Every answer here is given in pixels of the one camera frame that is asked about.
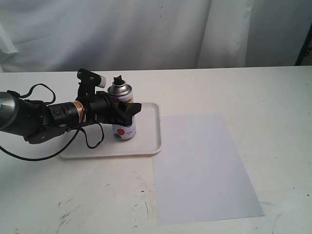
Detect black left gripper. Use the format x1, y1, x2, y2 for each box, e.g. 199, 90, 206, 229
86, 91, 141, 126

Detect white dotted spray paint can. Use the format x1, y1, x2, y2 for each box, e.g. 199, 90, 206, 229
107, 75, 136, 140

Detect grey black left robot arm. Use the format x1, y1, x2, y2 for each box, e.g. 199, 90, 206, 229
0, 91, 141, 144

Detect white plastic tray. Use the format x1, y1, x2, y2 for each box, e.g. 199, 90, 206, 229
59, 102, 162, 159

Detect white paper sheet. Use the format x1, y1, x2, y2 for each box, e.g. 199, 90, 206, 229
153, 113, 264, 225

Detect black stand pole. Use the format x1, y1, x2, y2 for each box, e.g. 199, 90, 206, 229
294, 24, 312, 66

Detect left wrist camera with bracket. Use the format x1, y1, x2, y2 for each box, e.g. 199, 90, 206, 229
76, 68, 106, 103

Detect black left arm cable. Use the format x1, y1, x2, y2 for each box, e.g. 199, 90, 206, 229
0, 83, 105, 161

